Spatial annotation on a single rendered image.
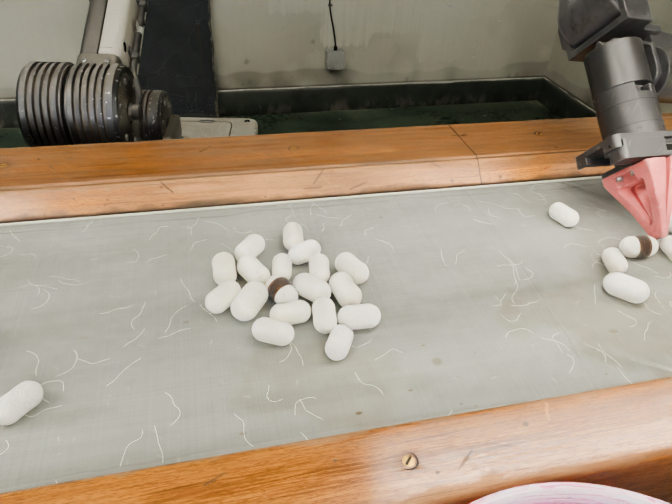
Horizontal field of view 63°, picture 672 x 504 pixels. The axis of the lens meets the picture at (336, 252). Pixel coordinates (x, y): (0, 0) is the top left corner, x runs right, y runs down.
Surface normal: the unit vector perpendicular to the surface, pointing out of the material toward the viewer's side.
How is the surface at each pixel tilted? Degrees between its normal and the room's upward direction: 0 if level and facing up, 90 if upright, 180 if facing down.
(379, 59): 88
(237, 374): 0
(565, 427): 0
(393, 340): 0
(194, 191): 45
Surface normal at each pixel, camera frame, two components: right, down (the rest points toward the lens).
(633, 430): 0.05, -0.79
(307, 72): 0.25, 0.57
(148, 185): 0.20, -0.14
